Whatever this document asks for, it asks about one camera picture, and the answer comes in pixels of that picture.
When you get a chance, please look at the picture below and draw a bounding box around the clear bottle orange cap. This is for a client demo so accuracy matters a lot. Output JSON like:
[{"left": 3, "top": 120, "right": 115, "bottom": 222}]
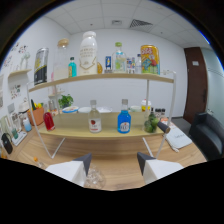
[{"left": 32, "top": 156, "right": 48, "bottom": 169}]

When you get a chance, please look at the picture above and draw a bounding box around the blue liquid bottle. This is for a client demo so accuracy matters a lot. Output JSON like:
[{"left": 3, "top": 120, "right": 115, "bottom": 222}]
[{"left": 117, "top": 98, "right": 132, "bottom": 135}]

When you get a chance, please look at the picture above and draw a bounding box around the white milk bottle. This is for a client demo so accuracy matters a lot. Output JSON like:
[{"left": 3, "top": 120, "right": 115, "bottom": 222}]
[{"left": 78, "top": 30, "right": 99, "bottom": 76}]

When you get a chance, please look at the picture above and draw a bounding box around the white tray with green cup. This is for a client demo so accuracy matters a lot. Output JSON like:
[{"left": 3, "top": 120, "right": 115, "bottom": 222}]
[{"left": 11, "top": 130, "right": 28, "bottom": 147}]

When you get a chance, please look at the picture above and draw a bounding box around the blue and white cup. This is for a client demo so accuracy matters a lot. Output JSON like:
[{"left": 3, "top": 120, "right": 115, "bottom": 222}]
[{"left": 22, "top": 118, "right": 33, "bottom": 133}]

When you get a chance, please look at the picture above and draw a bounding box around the yellow cup white lid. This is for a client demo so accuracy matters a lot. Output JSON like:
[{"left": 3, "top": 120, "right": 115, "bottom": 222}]
[{"left": 140, "top": 99, "right": 152, "bottom": 113}]

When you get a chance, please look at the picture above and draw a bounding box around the clear glass with ice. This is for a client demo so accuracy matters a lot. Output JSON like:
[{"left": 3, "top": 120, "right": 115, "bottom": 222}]
[{"left": 83, "top": 164, "right": 107, "bottom": 190}]

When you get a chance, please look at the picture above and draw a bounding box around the white notebook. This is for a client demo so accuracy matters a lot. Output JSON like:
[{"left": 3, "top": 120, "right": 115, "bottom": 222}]
[{"left": 165, "top": 127, "right": 194, "bottom": 150}]

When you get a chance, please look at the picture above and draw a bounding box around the white rack with wooden shelves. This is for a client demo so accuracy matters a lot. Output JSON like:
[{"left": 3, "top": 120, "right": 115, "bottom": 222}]
[{"left": 26, "top": 69, "right": 178, "bottom": 160}]

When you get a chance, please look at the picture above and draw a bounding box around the dark cylinder wooden tip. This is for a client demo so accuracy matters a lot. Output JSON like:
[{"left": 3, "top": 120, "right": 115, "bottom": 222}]
[{"left": 157, "top": 121, "right": 172, "bottom": 134}]

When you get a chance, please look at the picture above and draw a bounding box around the green limes jar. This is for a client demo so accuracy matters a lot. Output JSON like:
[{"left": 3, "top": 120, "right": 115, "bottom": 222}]
[{"left": 143, "top": 111, "right": 160, "bottom": 134}]

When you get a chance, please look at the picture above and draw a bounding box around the clear bottle red label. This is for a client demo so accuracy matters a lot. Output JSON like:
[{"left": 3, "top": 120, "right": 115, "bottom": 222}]
[{"left": 87, "top": 99, "right": 103, "bottom": 134}]

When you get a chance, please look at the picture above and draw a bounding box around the red liquid bottle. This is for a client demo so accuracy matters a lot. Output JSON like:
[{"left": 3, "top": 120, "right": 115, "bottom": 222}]
[{"left": 43, "top": 111, "right": 56, "bottom": 132}]

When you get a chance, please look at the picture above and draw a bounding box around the blue rimmed white bowl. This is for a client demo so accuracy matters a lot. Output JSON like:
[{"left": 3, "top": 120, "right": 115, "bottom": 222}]
[{"left": 61, "top": 105, "right": 80, "bottom": 115}]

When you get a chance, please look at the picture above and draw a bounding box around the black armchair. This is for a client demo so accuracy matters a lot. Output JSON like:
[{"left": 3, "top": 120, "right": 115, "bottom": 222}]
[{"left": 188, "top": 111, "right": 224, "bottom": 162}]

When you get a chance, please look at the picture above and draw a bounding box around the orange basket with items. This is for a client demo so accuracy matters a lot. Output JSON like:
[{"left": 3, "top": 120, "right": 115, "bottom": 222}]
[{"left": 27, "top": 106, "right": 46, "bottom": 127}]

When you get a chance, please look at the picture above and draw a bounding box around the black bag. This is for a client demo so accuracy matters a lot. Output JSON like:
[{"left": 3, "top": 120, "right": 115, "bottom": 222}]
[{"left": 0, "top": 132, "right": 14, "bottom": 155}]

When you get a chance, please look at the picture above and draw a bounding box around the green potted plant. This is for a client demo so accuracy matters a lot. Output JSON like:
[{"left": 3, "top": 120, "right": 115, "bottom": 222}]
[{"left": 58, "top": 94, "right": 75, "bottom": 109}]

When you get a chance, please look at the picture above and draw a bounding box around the brown door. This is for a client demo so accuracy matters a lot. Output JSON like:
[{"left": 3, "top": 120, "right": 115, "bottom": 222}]
[{"left": 182, "top": 46, "right": 209, "bottom": 125}]

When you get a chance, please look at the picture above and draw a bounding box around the small clear bottle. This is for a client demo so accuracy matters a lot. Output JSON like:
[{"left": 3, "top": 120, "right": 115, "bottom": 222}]
[{"left": 134, "top": 53, "right": 143, "bottom": 74}]

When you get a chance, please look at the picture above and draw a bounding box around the clear bottle green cap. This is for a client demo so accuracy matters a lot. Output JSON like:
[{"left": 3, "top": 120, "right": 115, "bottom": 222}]
[{"left": 112, "top": 41, "right": 128, "bottom": 74}]

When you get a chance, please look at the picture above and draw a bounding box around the wooden wall shelf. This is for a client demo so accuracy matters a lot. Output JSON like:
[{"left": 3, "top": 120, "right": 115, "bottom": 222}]
[{"left": 7, "top": 68, "right": 33, "bottom": 79}]

